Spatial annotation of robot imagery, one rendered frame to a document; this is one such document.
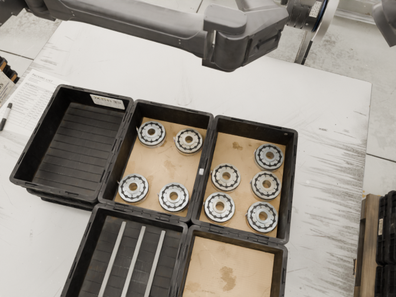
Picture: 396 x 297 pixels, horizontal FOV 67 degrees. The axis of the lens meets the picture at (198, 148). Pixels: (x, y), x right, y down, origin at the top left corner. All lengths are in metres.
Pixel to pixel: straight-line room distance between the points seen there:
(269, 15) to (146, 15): 0.21
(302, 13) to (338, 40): 1.79
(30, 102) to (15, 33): 1.55
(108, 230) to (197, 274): 0.32
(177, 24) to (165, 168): 0.65
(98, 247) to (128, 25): 0.72
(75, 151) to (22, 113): 0.42
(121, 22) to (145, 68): 0.94
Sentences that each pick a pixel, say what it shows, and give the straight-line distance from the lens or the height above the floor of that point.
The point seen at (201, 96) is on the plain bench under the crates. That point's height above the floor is 0.70.
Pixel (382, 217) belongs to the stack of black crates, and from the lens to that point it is 1.99.
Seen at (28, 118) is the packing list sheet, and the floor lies 0.70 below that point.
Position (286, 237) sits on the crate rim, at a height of 0.93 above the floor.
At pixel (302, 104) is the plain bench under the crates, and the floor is 0.70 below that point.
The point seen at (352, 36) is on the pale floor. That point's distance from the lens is 2.98.
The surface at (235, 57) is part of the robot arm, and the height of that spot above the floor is 1.45.
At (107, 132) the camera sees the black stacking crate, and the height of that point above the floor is 0.83.
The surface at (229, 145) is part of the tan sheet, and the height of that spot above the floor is 0.83.
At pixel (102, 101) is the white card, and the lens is 1.20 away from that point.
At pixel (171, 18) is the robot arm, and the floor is 1.47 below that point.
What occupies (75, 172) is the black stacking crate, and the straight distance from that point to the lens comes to 1.16.
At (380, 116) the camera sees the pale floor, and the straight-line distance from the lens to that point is 2.56.
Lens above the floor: 1.84
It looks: 65 degrees down
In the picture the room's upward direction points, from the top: 2 degrees clockwise
